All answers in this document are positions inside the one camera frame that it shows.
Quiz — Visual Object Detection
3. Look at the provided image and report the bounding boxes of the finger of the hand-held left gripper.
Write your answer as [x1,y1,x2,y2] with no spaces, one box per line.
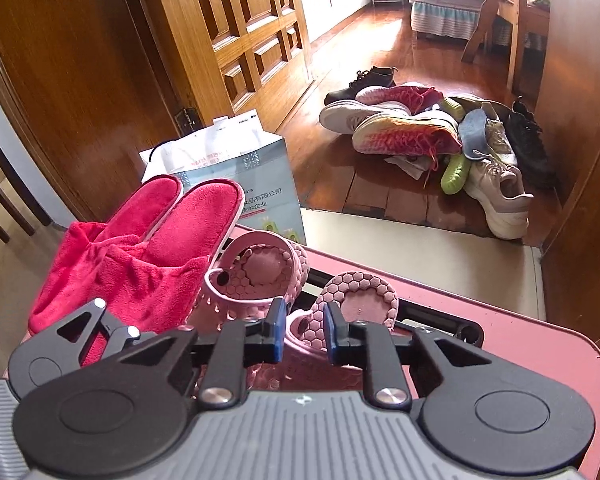
[45,296,142,362]

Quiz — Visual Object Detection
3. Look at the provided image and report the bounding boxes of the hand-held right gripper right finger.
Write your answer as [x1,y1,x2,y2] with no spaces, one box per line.
[321,301,497,410]

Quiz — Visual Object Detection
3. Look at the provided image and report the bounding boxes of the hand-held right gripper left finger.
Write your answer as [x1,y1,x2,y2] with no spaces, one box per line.
[116,296,288,409]

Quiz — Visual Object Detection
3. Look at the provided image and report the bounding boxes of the pink perforated clog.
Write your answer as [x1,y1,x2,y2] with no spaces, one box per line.
[187,230,311,337]
[245,270,401,393]

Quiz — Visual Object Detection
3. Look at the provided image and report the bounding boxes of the red fleece slipper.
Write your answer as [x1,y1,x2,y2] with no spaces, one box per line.
[27,175,185,337]
[80,180,246,368]

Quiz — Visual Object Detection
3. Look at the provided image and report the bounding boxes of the pile of assorted shoes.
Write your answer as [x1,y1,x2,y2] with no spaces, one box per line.
[319,65,561,241]

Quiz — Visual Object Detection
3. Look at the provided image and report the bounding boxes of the white grey paper bag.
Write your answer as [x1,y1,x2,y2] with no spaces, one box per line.
[139,109,308,248]

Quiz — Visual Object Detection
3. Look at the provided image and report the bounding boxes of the plain wooden door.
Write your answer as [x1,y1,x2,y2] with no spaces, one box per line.
[0,0,183,223]

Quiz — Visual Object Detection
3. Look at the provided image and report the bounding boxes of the wooden panelled sliding doors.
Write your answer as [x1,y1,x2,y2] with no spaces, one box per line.
[130,0,312,143]

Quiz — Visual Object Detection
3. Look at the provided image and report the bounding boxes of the wooden wardrobe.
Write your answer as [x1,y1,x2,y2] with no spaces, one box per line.
[534,0,600,361]

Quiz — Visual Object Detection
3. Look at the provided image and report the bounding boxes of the light wooden chair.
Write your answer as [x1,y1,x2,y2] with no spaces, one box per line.
[461,0,552,97]

